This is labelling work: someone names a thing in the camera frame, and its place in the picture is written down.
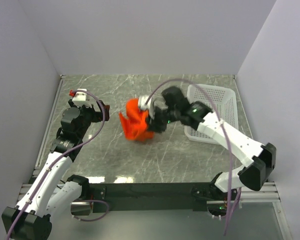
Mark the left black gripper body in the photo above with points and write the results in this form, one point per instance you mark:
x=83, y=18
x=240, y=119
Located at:
x=100, y=113

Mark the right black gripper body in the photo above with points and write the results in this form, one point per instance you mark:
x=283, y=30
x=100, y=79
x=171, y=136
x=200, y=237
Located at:
x=154, y=121

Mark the orange t shirt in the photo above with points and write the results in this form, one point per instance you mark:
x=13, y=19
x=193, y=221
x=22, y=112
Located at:
x=134, y=125

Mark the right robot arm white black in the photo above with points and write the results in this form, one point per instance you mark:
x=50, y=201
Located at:
x=257, y=160

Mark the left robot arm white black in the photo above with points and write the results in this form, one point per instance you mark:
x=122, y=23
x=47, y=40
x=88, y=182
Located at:
x=32, y=216

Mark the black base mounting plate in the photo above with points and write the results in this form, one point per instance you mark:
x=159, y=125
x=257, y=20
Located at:
x=156, y=196

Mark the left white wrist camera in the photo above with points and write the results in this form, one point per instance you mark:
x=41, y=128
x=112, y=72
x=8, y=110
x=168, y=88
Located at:
x=80, y=98

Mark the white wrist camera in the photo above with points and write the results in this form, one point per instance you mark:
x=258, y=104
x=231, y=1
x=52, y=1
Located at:
x=80, y=98
x=145, y=102

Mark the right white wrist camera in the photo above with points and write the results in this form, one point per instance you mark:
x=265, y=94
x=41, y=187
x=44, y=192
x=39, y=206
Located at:
x=145, y=102

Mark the aluminium rail frame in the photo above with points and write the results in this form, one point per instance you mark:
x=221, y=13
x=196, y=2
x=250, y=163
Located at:
x=143, y=120

